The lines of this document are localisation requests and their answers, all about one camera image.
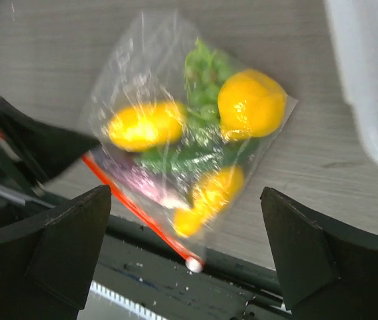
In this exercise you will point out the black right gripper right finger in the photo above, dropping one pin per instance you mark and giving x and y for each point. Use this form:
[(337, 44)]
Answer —
[(327, 269)]

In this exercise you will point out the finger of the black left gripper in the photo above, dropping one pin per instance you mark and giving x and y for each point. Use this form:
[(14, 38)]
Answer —
[(46, 150)]

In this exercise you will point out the clear zip top bag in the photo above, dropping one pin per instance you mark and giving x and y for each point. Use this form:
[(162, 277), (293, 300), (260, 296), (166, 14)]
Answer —
[(146, 65)]

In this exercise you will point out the green fake chili pepper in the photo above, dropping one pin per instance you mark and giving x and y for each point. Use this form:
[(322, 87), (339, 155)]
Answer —
[(183, 160)]

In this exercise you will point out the green fake grapes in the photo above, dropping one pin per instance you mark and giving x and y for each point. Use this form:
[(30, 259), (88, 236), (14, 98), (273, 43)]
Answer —
[(205, 71)]

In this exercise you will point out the purple fake eggplant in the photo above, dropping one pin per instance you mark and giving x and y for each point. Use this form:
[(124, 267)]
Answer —
[(120, 166)]

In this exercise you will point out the white plastic basket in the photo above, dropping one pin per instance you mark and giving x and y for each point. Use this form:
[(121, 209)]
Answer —
[(353, 27)]

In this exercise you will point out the yellow fake lemon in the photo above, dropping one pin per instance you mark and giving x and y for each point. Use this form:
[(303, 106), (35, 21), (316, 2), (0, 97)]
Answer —
[(213, 192)]

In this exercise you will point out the yellow fake mango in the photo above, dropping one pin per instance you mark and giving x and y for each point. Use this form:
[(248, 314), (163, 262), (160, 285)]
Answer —
[(137, 128)]

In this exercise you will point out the yellow fake bell pepper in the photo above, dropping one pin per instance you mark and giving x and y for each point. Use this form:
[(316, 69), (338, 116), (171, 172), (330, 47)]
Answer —
[(251, 105)]

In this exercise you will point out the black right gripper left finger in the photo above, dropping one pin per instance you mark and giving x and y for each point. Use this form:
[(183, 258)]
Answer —
[(47, 260)]

